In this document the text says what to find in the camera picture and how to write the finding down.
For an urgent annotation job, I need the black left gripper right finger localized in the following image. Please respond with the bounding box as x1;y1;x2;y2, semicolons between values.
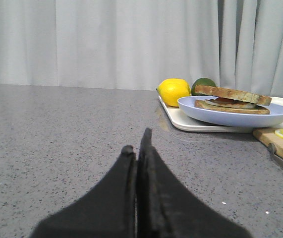
137;128;251;238

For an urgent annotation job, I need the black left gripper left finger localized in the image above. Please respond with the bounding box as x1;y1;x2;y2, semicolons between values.
31;145;137;238

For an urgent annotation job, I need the light blue round plate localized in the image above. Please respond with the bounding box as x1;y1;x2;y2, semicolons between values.
178;96;283;128

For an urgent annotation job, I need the bread slice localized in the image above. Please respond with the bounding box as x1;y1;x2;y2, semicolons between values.
194;100;270;115
194;85;272;106

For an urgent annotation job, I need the white rectangular tray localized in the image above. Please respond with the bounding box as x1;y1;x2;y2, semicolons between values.
159;97;283;133

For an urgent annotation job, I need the front yellow lemon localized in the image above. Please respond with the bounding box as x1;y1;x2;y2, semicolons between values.
156;78;191;107

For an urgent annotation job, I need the fried egg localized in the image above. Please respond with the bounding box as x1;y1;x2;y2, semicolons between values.
205;97;257;109

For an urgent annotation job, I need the green lime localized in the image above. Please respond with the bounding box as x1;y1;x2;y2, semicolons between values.
191;77;216;96

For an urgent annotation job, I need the wooden cutting board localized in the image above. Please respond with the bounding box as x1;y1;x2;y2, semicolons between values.
252;128;283;158

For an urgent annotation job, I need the white curtain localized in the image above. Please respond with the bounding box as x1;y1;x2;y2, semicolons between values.
0;0;283;96

